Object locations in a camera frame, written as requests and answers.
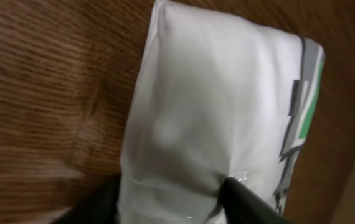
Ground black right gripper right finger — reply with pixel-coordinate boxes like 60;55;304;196
219;177;291;224

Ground white printed t-shirt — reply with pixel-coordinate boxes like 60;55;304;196
118;1;325;224

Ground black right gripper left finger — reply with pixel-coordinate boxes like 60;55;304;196
52;177;120;224

